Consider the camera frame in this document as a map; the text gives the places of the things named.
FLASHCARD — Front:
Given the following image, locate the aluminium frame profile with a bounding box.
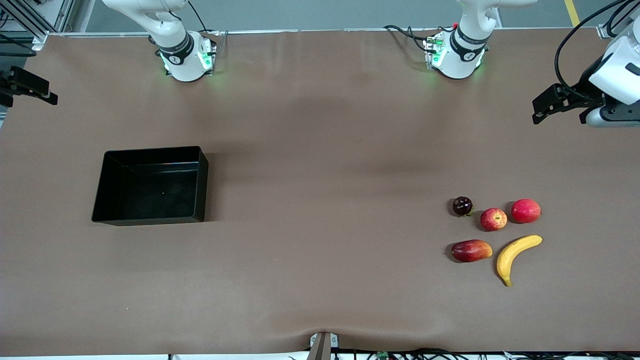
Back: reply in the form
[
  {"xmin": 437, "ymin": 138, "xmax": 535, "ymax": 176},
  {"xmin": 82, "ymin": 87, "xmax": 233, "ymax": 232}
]
[
  {"xmin": 597, "ymin": 0, "xmax": 640, "ymax": 40},
  {"xmin": 0, "ymin": 0, "xmax": 76, "ymax": 51}
]

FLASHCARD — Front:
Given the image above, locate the brown table cover mat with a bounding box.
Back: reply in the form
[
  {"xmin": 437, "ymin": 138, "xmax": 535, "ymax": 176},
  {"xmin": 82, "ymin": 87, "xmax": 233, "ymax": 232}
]
[{"xmin": 0, "ymin": 29, "xmax": 640, "ymax": 357}]

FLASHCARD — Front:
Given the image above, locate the black base cable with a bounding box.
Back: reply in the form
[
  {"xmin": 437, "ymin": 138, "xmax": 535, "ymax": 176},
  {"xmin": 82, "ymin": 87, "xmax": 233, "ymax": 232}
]
[
  {"xmin": 383, "ymin": 24, "xmax": 436, "ymax": 53},
  {"xmin": 187, "ymin": 0, "xmax": 223, "ymax": 53}
]

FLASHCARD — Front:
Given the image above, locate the black right base cable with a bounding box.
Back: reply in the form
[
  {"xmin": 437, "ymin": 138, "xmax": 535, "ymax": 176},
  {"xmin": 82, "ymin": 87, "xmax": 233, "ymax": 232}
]
[{"xmin": 187, "ymin": 0, "xmax": 223, "ymax": 53}]

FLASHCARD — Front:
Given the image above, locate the yellow banana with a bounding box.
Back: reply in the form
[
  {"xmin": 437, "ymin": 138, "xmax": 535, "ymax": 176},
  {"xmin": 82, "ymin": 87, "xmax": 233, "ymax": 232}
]
[{"xmin": 496, "ymin": 234, "xmax": 544, "ymax": 288}]

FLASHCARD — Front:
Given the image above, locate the black left base cable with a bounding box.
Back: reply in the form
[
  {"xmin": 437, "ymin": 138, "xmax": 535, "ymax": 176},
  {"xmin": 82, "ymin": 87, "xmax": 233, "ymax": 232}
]
[{"xmin": 383, "ymin": 24, "xmax": 436, "ymax": 53}]

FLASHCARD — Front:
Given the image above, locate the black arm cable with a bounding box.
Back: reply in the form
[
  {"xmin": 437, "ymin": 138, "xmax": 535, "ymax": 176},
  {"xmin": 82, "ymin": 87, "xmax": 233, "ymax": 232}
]
[
  {"xmin": 554, "ymin": 0, "xmax": 632, "ymax": 101},
  {"xmin": 0, "ymin": 35, "xmax": 39, "ymax": 58}
]

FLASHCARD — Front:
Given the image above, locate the grey camera stand bracket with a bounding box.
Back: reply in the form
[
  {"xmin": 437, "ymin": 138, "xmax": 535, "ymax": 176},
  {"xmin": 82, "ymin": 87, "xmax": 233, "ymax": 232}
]
[{"xmin": 306, "ymin": 331, "xmax": 340, "ymax": 360}]

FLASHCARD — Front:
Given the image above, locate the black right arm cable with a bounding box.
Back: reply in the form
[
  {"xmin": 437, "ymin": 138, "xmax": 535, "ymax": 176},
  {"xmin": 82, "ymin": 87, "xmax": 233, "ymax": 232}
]
[{"xmin": 0, "ymin": 35, "xmax": 39, "ymax": 58}]

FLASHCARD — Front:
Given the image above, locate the black plastic box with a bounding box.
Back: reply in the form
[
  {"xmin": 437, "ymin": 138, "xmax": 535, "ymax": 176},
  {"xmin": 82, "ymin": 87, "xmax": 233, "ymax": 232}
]
[{"xmin": 91, "ymin": 146, "xmax": 209, "ymax": 227}]

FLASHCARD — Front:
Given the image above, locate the red mango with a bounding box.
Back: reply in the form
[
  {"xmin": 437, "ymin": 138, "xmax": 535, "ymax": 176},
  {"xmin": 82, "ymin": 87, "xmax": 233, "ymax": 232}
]
[{"xmin": 450, "ymin": 239, "xmax": 494, "ymax": 263}]

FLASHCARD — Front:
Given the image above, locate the dark purple round fruit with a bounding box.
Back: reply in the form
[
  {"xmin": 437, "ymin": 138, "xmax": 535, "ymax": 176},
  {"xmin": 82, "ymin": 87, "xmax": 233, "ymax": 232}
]
[{"xmin": 452, "ymin": 196, "xmax": 474, "ymax": 217}]

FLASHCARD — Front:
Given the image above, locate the red yellow apple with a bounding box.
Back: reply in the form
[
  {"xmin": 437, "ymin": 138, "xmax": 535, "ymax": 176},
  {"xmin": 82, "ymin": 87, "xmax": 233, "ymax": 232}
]
[{"xmin": 480, "ymin": 207, "xmax": 508, "ymax": 232}]

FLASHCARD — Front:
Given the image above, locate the round red peach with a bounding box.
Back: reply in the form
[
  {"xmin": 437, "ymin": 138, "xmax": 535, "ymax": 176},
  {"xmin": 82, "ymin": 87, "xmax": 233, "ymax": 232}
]
[{"xmin": 510, "ymin": 198, "xmax": 542, "ymax": 224}]

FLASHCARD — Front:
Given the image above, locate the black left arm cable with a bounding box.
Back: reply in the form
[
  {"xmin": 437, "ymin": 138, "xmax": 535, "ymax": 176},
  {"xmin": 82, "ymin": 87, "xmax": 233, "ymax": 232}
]
[{"xmin": 554, "ymin": 0, "xmax": 632, "ymax": 101}]

